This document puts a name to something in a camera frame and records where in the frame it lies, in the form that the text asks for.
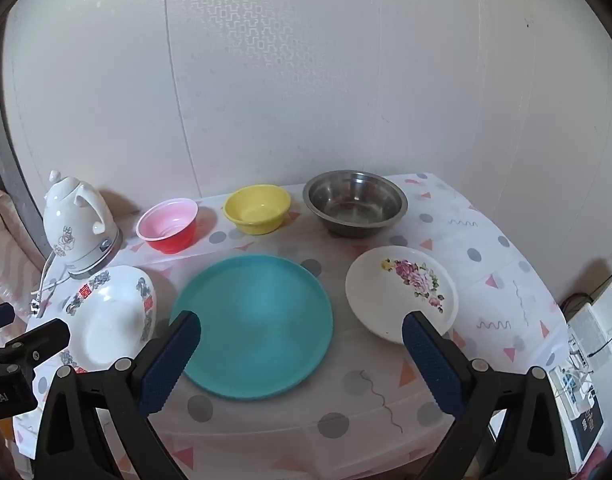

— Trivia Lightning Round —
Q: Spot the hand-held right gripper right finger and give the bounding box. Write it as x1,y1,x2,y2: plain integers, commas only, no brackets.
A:
402,311,572,480

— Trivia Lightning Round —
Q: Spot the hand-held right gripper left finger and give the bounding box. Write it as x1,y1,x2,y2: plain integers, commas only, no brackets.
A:
33,310,202,480

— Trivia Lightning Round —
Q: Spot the white deep plate red pattern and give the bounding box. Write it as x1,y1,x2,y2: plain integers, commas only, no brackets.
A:
61,265,158,374

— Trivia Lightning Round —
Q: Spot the white rose print plate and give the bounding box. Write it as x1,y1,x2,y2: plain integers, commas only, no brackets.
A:
345,245,459,344

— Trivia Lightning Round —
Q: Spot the teal plastic plate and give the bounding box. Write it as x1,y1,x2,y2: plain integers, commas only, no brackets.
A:
169,255,334,401

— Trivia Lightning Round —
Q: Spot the red plastic bowl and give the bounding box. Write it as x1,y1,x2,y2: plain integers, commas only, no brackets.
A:
136,198,199,256

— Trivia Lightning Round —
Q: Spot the stainless steel bowl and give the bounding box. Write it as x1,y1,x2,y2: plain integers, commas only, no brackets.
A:
302,170,408,238

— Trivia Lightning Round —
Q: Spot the yellow plastic bowl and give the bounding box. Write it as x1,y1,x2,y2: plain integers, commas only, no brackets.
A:
223,184,292,235

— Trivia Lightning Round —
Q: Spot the patterned white tablecloth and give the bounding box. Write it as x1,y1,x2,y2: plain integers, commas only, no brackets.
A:
13,172,569,480

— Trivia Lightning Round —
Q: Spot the white ceramic electric kettle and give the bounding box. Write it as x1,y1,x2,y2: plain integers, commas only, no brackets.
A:
42,171,124,280

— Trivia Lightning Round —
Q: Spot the white electronic device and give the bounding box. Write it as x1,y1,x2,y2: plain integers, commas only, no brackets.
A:
547,305,612,472

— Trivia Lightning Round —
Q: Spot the white kettle power cord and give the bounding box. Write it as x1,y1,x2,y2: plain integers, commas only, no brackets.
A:
30,250,76,322

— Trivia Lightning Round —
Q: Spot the grey door frame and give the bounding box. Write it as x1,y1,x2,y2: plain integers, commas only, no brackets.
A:
0,30,44,268

